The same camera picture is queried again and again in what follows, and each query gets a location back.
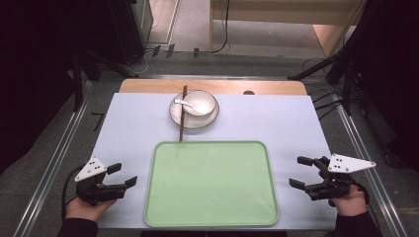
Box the metal floor rail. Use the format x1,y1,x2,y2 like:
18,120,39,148
329,92,409,237
12,80,94,237

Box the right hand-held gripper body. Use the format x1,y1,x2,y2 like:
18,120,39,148
305,153,377,201

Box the green plastic tray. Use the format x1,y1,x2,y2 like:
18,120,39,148
143,140,281,228

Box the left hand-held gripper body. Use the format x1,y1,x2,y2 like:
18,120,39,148
74,156,117,206

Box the light wooden furniture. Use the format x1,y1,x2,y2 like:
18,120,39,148
209,0,368,57

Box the black floor cables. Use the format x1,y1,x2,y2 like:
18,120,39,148
300,57,345,121

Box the person's right hand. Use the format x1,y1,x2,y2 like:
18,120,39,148
328,184,369,217

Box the black hanging cable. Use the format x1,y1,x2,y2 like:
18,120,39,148
210,0,231,54

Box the person's left hand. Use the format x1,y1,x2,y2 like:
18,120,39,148
65,196,117,222

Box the light blue table mat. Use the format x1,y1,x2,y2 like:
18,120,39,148
86,92,339,231

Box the brown wooden chopsticks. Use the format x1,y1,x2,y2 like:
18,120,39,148
178,85,189,143

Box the white floor cable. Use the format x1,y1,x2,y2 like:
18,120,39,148
130,48,154,75

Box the dark cabinet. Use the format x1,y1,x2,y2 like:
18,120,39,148
107,0,154,66

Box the white bowl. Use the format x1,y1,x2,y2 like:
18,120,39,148
180,90,217,118

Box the black tripod stand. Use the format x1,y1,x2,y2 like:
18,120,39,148
287,19,367,117

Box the white plate with dark rim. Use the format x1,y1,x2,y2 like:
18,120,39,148
168,93,220,130

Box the white ceramic spoon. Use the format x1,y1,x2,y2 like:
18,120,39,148
173,98,208,117

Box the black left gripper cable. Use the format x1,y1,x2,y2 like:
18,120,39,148
60,165,84,221

